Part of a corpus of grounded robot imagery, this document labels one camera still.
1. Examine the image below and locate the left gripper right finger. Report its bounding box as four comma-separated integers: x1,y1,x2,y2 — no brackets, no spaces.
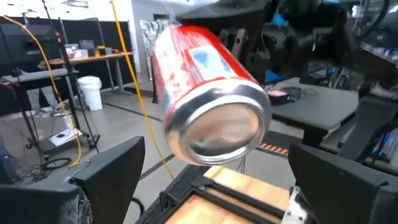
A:
288,143,398,224

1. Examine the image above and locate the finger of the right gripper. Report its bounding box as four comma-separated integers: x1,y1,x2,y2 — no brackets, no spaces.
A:
175,0,274,30
219,27,268,83

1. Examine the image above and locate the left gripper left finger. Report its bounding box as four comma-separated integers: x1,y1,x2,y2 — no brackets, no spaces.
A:
0,136,146,224

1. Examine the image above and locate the red can white nutrition label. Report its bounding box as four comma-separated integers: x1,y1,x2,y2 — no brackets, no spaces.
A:
151,24,273,166

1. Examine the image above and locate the black device pink light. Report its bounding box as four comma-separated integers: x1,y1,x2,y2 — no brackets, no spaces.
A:
266,88,295,106

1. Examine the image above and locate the grey desk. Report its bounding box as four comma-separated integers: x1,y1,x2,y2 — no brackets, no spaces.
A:
269,79,361,147

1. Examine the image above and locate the grey white patterned sheet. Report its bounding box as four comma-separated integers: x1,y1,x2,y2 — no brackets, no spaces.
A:
139,19,170,82

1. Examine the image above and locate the orange black hazard tape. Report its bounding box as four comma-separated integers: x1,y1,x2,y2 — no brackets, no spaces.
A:
259,141,290,156

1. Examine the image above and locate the white plastic bucket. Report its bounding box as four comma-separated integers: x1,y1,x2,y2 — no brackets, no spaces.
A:
76,75,103,111

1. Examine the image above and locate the black tripod stand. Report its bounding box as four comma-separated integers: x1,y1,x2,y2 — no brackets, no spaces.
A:
18,0,102,156

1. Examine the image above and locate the brown wooden desk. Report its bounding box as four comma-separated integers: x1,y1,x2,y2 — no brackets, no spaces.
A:
37,51,136,96

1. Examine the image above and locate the black partition screen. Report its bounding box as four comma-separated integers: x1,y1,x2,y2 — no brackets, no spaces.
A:
0,19,133,116

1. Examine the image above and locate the yellow cable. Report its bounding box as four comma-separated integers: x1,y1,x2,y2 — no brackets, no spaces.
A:
109,0,175,180
0,14,82,169

